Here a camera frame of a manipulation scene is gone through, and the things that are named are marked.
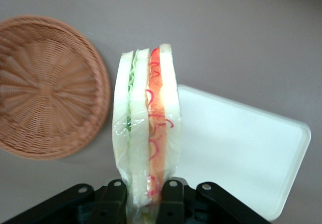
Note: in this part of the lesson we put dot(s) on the triangle sandwich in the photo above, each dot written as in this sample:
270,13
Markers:
141,108

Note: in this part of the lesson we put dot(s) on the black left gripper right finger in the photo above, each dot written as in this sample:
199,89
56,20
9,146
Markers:
173,198

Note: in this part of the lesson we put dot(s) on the cream rectangular tray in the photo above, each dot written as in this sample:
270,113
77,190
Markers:
239,146

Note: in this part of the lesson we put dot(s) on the round brown wicker basket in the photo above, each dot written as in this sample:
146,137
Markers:
50,90

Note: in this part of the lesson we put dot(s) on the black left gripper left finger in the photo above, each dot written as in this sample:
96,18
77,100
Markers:
113,198

